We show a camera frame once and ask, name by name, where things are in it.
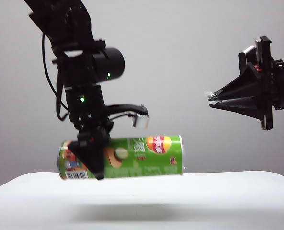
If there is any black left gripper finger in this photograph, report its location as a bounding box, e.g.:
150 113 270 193
68 127 112 181

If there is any green chips can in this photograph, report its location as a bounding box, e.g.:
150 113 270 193
57 134 185 181

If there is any thin black camera cable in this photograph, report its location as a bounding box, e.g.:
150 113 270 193
108 113 136 120

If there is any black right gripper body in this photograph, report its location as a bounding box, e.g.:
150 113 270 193
254 36 284 131

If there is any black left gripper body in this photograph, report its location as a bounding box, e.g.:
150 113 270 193
69 105 114 135

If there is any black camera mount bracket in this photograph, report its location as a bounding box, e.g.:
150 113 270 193
105 103 148 120

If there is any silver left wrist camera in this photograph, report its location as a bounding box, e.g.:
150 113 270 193
132 112 150 130

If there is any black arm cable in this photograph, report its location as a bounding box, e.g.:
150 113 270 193
41 33 69 122

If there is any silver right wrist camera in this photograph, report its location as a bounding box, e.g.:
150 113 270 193
238 45 257 72

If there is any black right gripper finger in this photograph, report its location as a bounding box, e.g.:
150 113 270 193
207 64 264 101
209 95 265 121

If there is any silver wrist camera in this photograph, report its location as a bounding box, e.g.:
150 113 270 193
238 45 257 72
132 112 150 130

